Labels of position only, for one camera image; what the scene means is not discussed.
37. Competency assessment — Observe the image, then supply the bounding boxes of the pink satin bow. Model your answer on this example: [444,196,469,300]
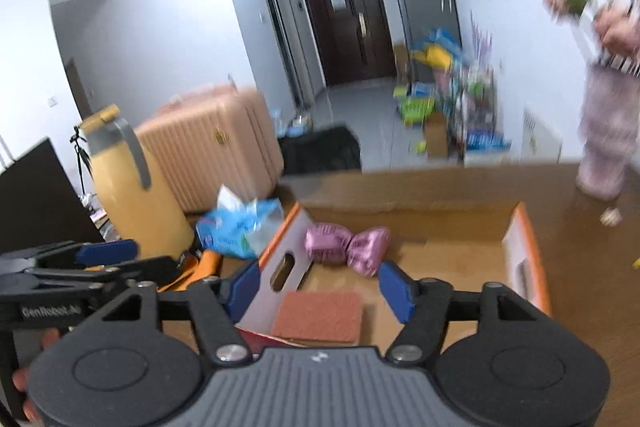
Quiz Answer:
[305,223,392,279]

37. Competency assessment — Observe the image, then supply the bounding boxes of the white panel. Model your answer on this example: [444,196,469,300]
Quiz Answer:
[522,107,564,164]

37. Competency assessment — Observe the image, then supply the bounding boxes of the pink textured vase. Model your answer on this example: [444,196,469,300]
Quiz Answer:
[575,57,640,200]

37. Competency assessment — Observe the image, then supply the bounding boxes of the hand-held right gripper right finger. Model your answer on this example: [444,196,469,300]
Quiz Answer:
[377,259,551,365]

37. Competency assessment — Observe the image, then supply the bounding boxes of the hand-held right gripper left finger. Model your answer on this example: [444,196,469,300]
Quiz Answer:
[97,263,263,367]

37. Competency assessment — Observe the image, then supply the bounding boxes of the small brown cardboard box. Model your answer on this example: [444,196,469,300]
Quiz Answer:
[424,112,449,158]

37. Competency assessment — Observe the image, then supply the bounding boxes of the black tripod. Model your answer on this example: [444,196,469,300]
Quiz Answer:
[70,126,94,198]

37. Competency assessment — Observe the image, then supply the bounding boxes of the black monitor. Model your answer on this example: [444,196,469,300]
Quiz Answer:
[0,137,106,255]

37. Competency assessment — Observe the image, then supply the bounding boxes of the cluttered wire rack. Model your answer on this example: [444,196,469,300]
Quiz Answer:
[410,27,512,158]

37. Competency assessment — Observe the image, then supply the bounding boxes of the orange sponge pad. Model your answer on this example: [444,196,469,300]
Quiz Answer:
[270,291,364,347]

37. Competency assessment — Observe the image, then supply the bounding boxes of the yellow jug with grey handle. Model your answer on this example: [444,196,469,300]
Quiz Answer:
[80,104,196,260]

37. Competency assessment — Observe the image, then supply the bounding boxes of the green basket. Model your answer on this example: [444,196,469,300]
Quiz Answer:
[397,97,436,126]

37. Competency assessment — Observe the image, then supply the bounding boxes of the orange-edged cardboard box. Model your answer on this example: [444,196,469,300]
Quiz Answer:
[235,202,553,348]

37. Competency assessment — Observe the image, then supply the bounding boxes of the person's left hand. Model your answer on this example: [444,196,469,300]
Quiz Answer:
[11,328,65,424]

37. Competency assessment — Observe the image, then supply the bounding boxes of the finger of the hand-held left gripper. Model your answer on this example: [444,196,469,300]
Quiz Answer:
[22,256,178,294]
[0,238,139,276]

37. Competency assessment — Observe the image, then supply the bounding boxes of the black bag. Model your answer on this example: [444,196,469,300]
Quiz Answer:
[277,124,362,175]

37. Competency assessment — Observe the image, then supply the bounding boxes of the pink ribbed suitcase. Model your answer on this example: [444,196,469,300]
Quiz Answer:
[135,84,286,214]

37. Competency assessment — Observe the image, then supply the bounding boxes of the orange plastic piece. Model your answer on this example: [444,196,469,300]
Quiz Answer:
[165,249,223,293]

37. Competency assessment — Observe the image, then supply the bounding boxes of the dark brown door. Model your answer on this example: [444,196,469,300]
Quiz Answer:
[297,0,398,88]

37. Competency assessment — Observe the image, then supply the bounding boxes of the light blue tissue multipack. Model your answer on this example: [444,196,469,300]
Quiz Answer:
[196,186,285,258]

